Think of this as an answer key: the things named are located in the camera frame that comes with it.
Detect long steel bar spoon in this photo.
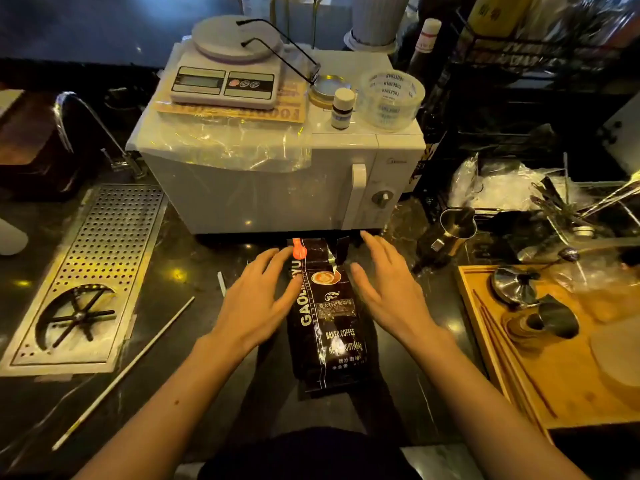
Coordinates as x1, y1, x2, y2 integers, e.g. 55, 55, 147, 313
519, 247, 582, 283

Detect white digital kitchen scale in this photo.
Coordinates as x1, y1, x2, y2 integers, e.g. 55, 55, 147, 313
169, 14, 283, 111

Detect white paper roll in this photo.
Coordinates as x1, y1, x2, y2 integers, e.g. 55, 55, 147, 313
0, 218, 29, 257

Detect dark brown coffee bag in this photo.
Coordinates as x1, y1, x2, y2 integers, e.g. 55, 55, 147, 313
285, 237, 371, 395

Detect thin dark wooden stick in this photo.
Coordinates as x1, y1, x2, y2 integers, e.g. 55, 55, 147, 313
472, 288, 559, 419

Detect black marble countertop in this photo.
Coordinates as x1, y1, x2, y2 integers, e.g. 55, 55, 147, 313
0, 134, 640, 475

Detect bunch of steel bar tools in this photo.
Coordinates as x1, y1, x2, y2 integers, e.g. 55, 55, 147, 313
529, 152, 640, 231

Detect crumpled white plastic bag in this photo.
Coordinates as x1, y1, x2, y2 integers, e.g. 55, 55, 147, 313
447, 153, 596, 213

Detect clear utensil container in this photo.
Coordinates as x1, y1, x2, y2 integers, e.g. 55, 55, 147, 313
545, 194, 640, 248

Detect small white-capped bottle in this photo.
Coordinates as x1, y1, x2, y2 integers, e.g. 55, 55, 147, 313
330, 87, 357, 131

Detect person's left hand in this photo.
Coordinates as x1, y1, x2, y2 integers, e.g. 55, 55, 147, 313
197, 246, 305, 361

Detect yellow plastic bottle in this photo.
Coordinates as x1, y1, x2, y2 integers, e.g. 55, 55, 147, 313
467, 0, 535, 41

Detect yellow printed paper card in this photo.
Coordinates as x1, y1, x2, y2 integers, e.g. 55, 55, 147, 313
152, 79, 309, 125

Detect chrome curved faucet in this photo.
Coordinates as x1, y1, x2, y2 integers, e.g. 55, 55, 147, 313
52, 91, 147, 179

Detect person's right hand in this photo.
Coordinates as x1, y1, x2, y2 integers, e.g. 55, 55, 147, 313
349, 230, 449, 353

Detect beige round paper disc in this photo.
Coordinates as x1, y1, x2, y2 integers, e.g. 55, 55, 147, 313
589, 314, 640, 411

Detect light wooden tray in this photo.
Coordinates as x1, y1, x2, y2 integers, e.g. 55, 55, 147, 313
455, 264, 640, 443

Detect perforated steel drain tray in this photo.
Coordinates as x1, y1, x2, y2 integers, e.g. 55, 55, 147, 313
0, 183, 170, 378

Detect stack of dark wooden trays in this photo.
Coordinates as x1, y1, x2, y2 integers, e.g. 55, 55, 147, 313
0, 89, 101, 195

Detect person's right forearm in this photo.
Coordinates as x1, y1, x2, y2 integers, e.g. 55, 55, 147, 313
403, 327, 591, 480

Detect steel milk pitcher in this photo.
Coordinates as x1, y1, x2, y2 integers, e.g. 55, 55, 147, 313
411, 206, 477, 275

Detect clear printed tape roll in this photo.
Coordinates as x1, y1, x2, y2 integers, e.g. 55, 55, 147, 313
355, 69, 427, 133

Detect gold round tin lid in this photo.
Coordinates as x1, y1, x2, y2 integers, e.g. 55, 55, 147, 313
308, 74, 353, 108

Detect flat steel scoop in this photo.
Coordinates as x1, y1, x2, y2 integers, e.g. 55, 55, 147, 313
517, 237, 640, 263

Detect white ribbed cup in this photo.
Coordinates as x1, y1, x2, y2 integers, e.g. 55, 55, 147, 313
343, 0, 412, 55

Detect black wire rack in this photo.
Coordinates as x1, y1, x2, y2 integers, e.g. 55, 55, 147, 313
415, 4, 640, 211

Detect white plastic board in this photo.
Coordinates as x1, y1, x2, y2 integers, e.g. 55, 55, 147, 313
602, 92, 640, 175

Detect long thin white stick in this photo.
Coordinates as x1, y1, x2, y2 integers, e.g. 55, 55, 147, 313
51, 295, 196, 452

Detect white microwave oven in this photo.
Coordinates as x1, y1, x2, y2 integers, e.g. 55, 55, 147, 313
126, 42, 427, 235

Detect clear plastic sheet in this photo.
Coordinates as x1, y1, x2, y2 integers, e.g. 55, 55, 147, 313
126, 37, 313, 173

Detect clear plastic bag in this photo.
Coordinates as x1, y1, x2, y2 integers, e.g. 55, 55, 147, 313
547, 254, 640, 321

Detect small steel measuring cup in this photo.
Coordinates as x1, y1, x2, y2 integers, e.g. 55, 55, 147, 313
525, 294, 581, 341

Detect stack of brown coasters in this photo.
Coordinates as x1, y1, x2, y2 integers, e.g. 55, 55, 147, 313
501, 310, 546, 345

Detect person's left forearm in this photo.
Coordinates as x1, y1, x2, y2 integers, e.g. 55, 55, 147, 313
73, 334, 259, 480

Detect dark bottle with white cap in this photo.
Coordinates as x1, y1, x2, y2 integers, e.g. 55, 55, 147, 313
405, 18, 443, 91

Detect black thin-framed eyeglasses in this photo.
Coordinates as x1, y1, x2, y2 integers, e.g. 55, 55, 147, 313
235, 18, 322, 87

